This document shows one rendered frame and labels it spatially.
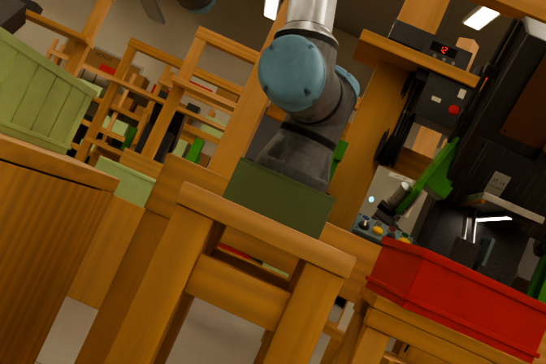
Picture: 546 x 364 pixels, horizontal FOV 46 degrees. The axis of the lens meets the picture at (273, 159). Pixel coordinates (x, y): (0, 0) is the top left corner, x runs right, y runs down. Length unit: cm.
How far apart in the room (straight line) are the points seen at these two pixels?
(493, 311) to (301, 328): 43
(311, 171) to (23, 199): 55
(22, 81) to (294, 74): 54
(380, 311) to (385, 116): 106
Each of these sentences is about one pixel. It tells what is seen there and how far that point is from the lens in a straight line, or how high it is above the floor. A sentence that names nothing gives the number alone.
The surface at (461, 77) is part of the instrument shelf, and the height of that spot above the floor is 151.
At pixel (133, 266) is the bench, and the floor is 61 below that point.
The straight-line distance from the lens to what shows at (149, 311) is 113.
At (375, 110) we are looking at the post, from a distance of 223.
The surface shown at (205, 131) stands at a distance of 877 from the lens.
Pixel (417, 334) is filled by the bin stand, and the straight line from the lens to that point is 130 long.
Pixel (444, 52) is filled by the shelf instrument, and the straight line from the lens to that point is 222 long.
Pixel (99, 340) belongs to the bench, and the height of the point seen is 42.
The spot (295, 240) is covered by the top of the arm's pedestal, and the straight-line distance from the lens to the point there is 110.
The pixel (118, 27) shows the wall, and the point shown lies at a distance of 1242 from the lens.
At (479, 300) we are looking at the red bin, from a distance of 135.
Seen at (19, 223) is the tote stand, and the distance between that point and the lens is 135.
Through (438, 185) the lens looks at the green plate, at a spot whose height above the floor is 113.
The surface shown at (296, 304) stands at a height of 74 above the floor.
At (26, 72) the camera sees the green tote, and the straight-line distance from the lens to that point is 134.
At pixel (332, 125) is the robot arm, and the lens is 122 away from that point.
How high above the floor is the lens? 85
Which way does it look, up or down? 5 degrees up
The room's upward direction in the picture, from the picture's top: 24 degrees clockwise
